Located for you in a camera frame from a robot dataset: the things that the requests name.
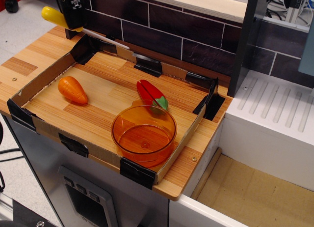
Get grey toy oven front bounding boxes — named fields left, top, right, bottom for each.
left=4, top=117, right=169, bottom=227

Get dark grey upright post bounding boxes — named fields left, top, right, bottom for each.
left=228, top=0, right=268, bottom=97

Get yellow handled toy knife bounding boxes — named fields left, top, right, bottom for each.
left=41, top=6, right=130, bottom=50

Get cardboard fence with black tape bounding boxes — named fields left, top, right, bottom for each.
left=0, top=31, right=232, bottom=197

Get white toy sink unit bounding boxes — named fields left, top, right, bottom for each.
left=169, top=71, right=314, bottom=227

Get black caster wheel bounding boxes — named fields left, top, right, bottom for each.
left=4, top=0, right=19, bottom=13

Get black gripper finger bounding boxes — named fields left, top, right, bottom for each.
left=56, top=0, right=86, bottom=30

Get red toy chili pepper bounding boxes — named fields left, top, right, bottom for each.
left=136, top=80, right=169, bottom=111

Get orange transparent plastic pot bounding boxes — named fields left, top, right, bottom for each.
left=111, top=100, right=177, bottom=168

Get orange toy carrot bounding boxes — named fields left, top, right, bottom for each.
left=58, top=76, right=88, bottom=104

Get black floor cable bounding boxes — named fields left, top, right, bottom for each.
left=0, top=148, right=25, bottom=193

